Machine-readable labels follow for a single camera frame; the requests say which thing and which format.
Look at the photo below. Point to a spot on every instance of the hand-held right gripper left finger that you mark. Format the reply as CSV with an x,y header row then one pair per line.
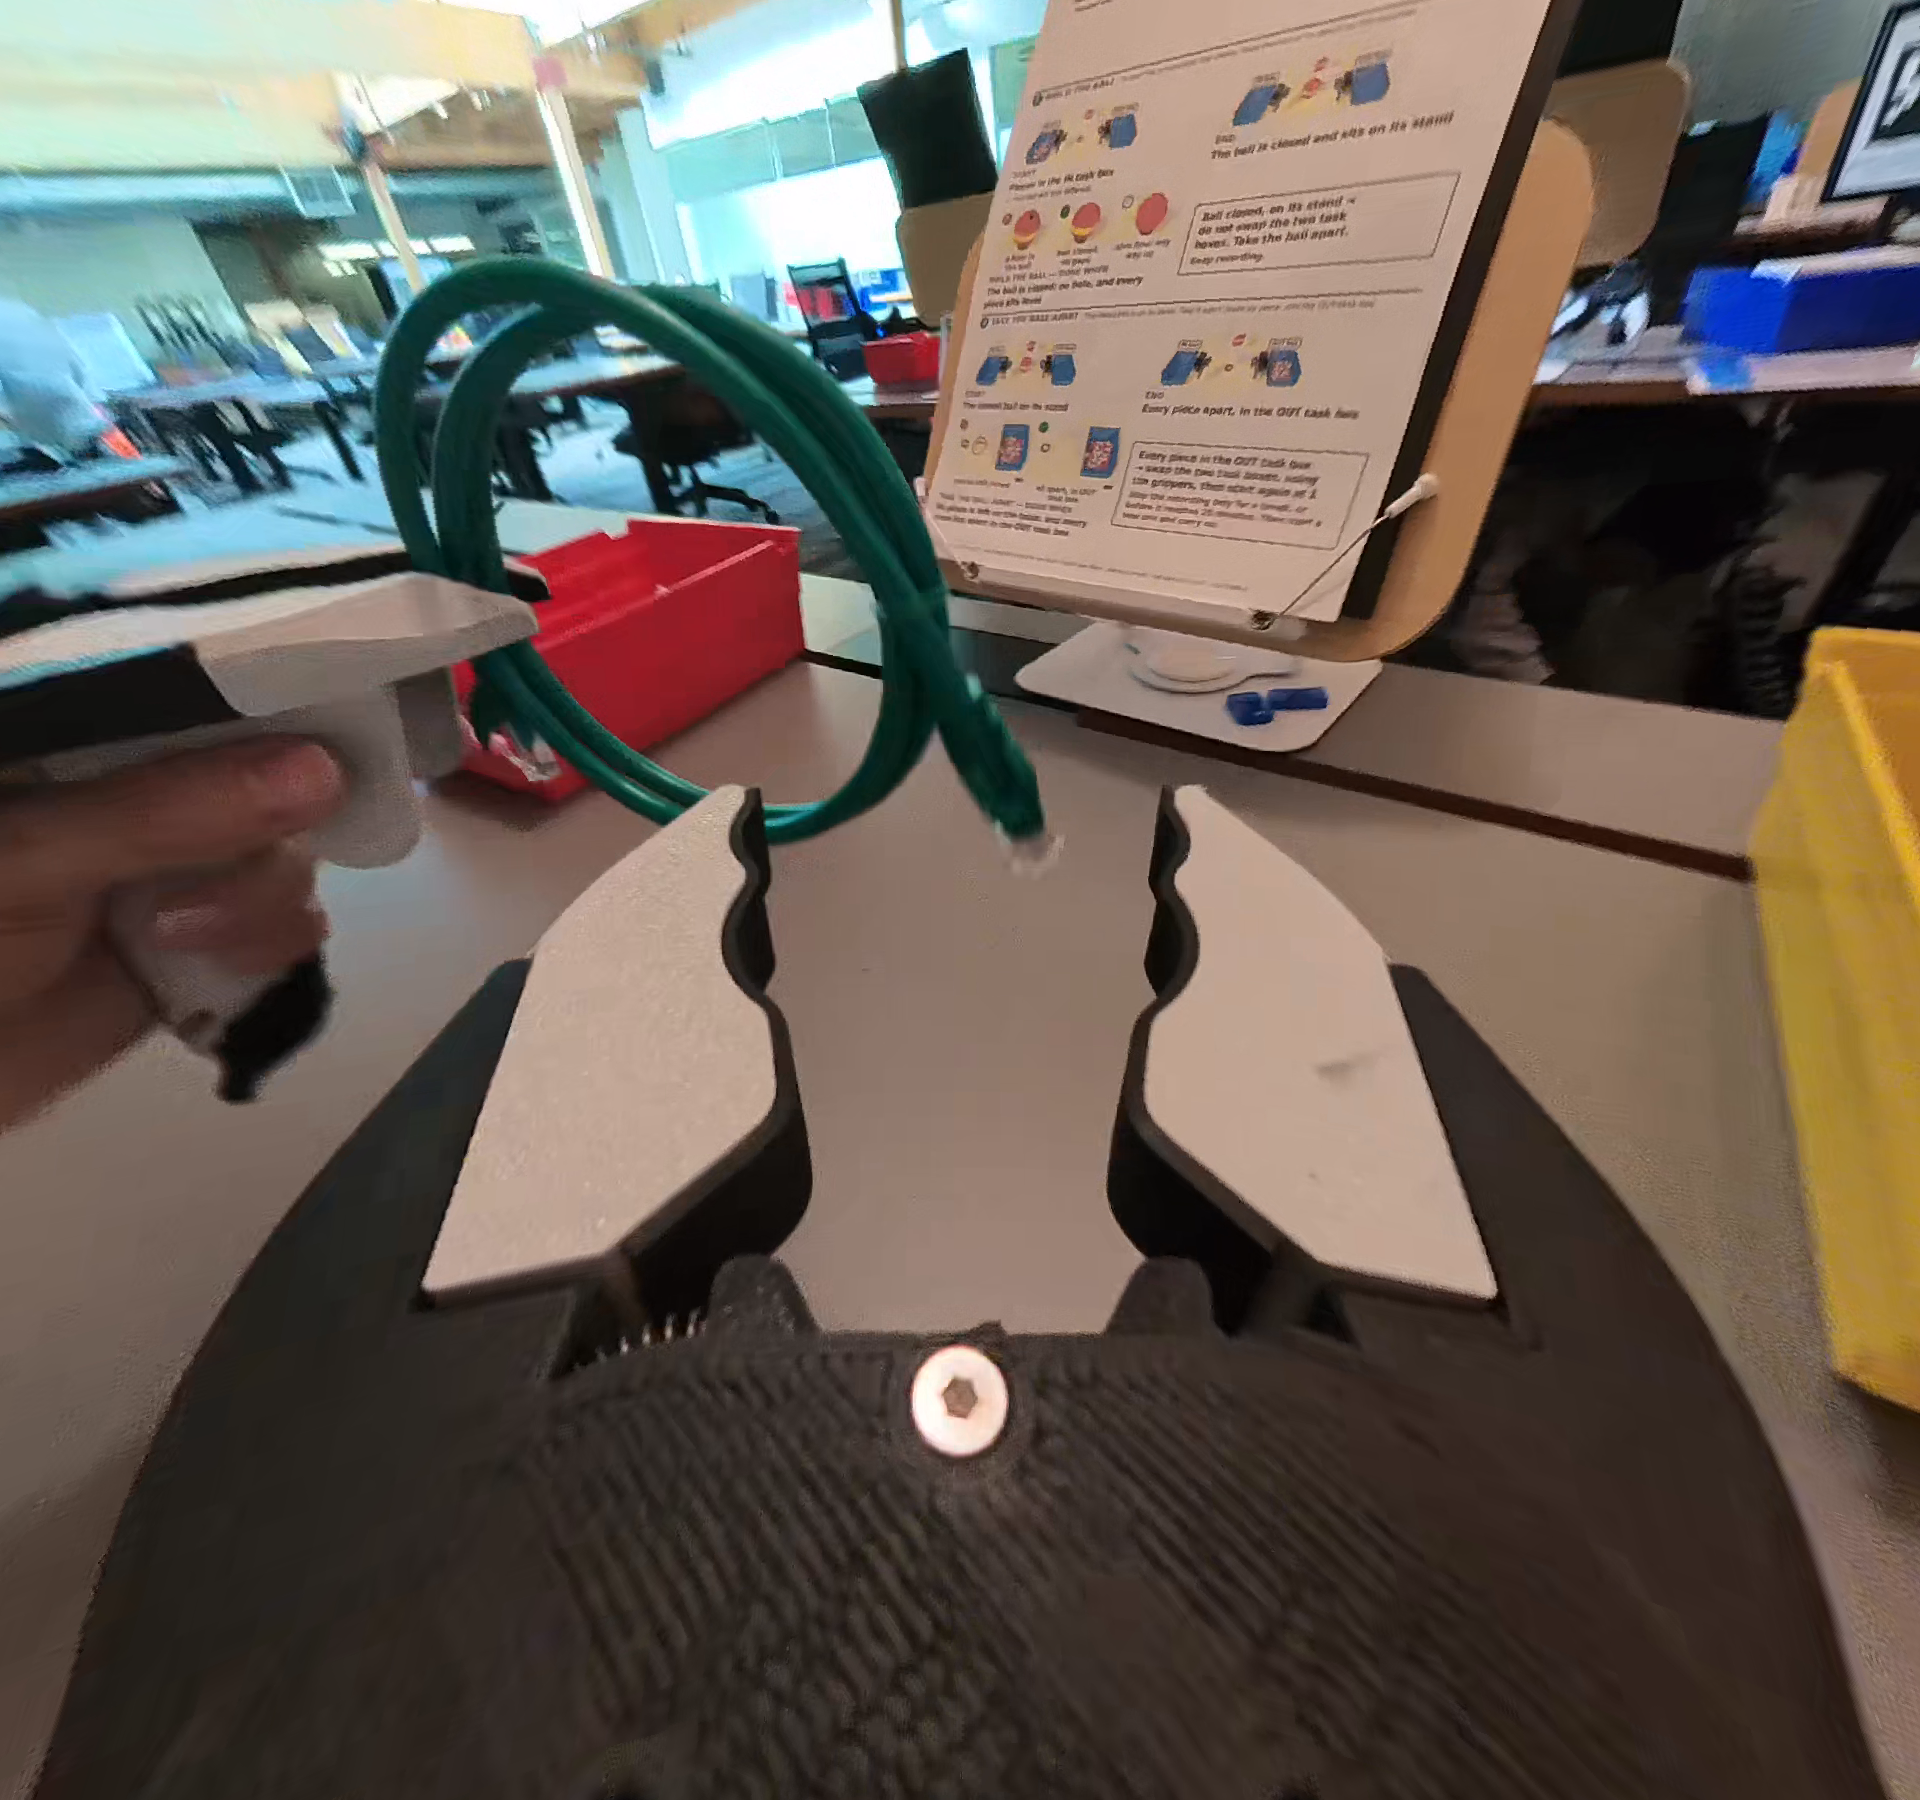
x,y
615,1096

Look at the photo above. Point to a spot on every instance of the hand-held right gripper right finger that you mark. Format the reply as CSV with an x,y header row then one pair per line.
x,y
1306,1096

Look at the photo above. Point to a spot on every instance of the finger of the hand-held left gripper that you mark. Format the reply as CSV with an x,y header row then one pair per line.
x,y
331,647

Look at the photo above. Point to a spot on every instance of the red plastic bin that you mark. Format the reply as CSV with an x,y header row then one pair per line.
x,y
901,361
662,647

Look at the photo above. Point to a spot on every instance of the yellow plastic bin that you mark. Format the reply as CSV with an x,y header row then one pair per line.
x,y
1846,992

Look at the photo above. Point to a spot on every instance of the person's left hand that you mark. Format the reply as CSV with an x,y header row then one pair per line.
x,y
120,900

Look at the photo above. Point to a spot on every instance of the blue clip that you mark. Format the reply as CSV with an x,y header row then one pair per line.
x,y
1277,701

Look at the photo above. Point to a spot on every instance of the black office chair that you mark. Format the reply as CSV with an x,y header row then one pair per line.
x,y
690,446

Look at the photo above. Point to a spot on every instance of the white stand base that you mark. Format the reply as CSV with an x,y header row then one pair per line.
x,y
1110,684

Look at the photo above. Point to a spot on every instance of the instruction sheet board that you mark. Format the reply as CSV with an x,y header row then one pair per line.
x,y
1261,211

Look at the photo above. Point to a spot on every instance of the blue plastic bin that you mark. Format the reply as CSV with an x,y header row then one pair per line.
x,y
1800,303

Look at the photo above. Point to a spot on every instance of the printed marker sign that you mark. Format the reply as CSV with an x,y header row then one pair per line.
x,y
1878,122

